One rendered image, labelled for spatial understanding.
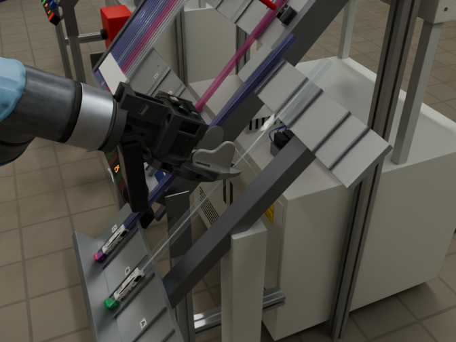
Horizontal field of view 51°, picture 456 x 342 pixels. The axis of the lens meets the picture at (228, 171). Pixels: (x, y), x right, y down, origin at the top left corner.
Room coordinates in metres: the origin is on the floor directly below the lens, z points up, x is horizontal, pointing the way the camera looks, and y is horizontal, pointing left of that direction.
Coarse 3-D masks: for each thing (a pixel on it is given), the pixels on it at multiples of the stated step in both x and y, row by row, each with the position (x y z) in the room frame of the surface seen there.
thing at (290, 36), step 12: (288, 36) 0.73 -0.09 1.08; (276, 48) 0.73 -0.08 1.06; (288, 48) 0.73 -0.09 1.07; (276, 60) 0.72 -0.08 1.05; (264, 72) 0.71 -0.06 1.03; (252, 84) 0.70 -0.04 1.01; (240, 96) 0.70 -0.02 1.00; (228, 108) 0.69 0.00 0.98; (216, 120) 0.69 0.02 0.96; (168, 180) 0.65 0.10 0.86; (156, 192) 0.64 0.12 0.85; (132, 216) 0.63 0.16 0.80
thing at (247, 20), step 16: (208, 0) 1.22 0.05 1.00; (224, 0) 1.16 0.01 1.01; (240, 0) 1.11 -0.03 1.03; (256, 0) 1.07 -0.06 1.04; (272, 0) 1.02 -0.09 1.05; (288, 0) 0.99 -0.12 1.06; (304, 0) 0.95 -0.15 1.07; (240, 16) 1.06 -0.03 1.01; (256, 16) 1.02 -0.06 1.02; (272, 32) 0.94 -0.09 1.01
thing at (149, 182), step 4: (92, 72) 1.38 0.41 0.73; (92, 76) 1.35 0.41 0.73; (96, 80) 1.32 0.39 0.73; (96, 84) 1.30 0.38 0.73; (100, 88) 1.26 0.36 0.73; (144, 164) 0.90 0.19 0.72; (148, 172) 0.87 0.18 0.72; (148, 176) 0.85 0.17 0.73; (148, 180) 0.83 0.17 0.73; (152, 180) 0.84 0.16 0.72; (148, 184) 0.81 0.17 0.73; (152, 184) 0.82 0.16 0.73; (152, 188) 0.80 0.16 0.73
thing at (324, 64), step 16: (320, 64) 0.63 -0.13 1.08; (304, 80) 0.62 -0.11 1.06; (288, 96) 0.62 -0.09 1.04; (288, 112) 0.61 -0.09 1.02; (272, 128) 0.60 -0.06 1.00; (256, 144) 0.59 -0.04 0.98; (240, 160) 0.58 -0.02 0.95; (208, 192) 0.56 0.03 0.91; (192, 208) 0.56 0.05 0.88; (176, 224) 0.55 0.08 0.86; (160, 256) 0.53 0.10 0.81; (144, 272) 0.52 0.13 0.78; (112, 304) 0.50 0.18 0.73
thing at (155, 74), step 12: (156, 60) 1.19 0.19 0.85; (144, 72) 1.20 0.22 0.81; (156, 72) 1.15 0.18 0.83; (168, 72) 1.11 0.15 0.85; (132, 84) 1.19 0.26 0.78; (144, 84) 1.15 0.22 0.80; (156, 84) 1.11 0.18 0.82; (168, 84) 1.07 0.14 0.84; (180, 84) 1.03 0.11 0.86; (180, 96) 1.00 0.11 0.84; (192, 96) 0.97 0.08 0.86; (204, 120) 0.88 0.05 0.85; (156, 180) 0.83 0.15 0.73
